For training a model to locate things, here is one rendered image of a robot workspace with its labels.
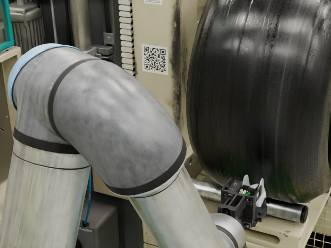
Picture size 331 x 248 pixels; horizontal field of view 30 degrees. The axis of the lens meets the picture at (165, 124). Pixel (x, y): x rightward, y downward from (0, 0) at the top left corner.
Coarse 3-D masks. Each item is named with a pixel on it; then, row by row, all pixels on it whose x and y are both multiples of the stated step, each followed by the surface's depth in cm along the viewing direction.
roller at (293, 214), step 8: (200, 184) 160; (208, 184) 160; (216, 184) 160; (200, 192) 160; (208, 192) 159; (216, 192) 158; (216, 200) 159; (272, 200) 153; (272, 208) 152; (280, 208) 151; (288, 208) 150; (296, 208) 150; (304, 208) 149; (280, 216) 152; (288, 216) 150; (296, 216) 150; (304, 216) 149
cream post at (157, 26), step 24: (168, 0) 150; (192, 0) 157; (144, 24) 156; (168, 24) 153; (192, 24) 160; (168, 48) 155; (144, 72) 162; (168, 72) 158; (168, 96) 162; (144, 240) 187
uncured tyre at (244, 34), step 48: (240, 0) 131; (288, 0) 127; (192, 48) 136; (240, 48) 127; (288, 48) 123; (192, 96) 135; (240, 96) 128; (288, 96) 124; (192, 144) 144; (240, 144) 132; (288, 144) 127; (288, 192) 138
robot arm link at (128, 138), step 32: (96, 64) 76; (64, 96) 74; (96, 96) 72; (128, 96) 73; (64, 128) 75; (96, 128) 72; (128, 128) 72; (160, 128) 73; (96, 160) 74; (128, 160) 72; (160, 160) 73; (128, 192) 75; (160, 192) 77; (192, 192) 81; (160, 224) 80; (192, 224) 82
